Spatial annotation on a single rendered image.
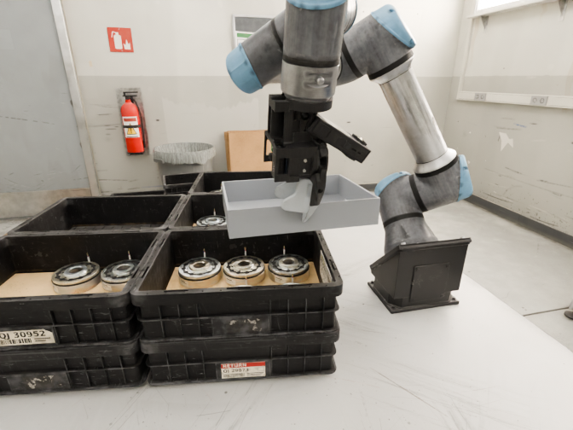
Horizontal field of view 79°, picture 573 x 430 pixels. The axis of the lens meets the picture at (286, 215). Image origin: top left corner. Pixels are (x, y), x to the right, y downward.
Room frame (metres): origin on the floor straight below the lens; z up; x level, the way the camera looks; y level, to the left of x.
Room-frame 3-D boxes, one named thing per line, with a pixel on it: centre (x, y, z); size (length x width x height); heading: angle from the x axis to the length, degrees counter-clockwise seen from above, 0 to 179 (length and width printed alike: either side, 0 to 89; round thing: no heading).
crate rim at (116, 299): (0.66, 0.50, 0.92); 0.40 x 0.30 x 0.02; 95
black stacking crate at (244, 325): (0.70, 0.10, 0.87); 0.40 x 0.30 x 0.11; 95
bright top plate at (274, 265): (0.77, -0.01, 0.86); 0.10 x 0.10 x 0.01
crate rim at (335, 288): (0.70, 0.10, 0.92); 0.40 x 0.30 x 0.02; 95
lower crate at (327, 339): (0.70, 0.10, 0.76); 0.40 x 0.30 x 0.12; 95
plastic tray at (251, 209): (0.66, -0.01, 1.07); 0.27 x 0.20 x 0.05; 103
